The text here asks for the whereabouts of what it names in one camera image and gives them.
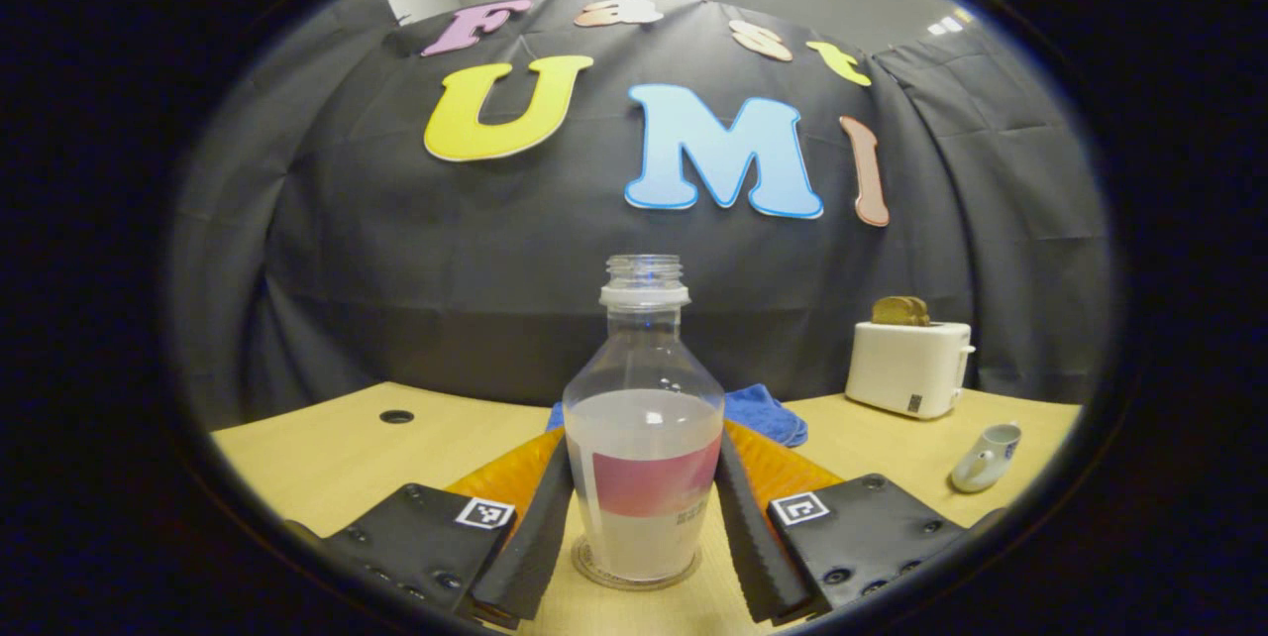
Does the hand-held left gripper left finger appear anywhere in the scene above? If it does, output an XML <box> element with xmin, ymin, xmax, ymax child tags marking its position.
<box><xmin>317</xmin><ymin>428</ymin><xmax>576</xmax><ymax>631</ymax></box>

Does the clear water bottle pink label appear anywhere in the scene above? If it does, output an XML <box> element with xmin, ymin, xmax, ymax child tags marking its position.
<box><xmin>562</xmin><ymin>254</ymin><xmax>726</xmax><ymax>585</ymax></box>

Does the round coaster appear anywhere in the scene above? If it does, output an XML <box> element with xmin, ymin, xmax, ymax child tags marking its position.
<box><xmin>572</xmin><ymin>537</ymin><xmax>701</xmax><ymax>592</ymax></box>

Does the blue folded towel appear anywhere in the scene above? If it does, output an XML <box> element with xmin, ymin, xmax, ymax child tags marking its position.
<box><xmin>547</xmin><ymin>383</ymin><xmax>808</xmax><ymax>449</ymax></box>

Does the white blue teacup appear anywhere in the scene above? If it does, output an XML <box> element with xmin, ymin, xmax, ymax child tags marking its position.
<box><xmin>949</xmin><ymin>422</ymin><xmax>1022</xmax><ymax>494</ymax></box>

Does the white toaster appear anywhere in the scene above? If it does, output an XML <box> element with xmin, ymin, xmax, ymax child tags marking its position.
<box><xmin>845</xmin><ymin>321</ymin><xmax>977</xmax><ymax>420</ymax></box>

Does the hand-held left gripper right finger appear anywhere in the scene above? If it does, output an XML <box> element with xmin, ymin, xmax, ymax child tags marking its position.
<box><xmin>715</xmin><ymin>421</ymin><xmax>969</xmax><ymax>627</ymax></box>

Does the black backdrop cloth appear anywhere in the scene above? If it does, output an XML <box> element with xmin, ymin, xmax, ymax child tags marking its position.
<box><xmin>168</xmin><ymin>0</ymin><xmax>1115</xmax><ymax>429</ymax></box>

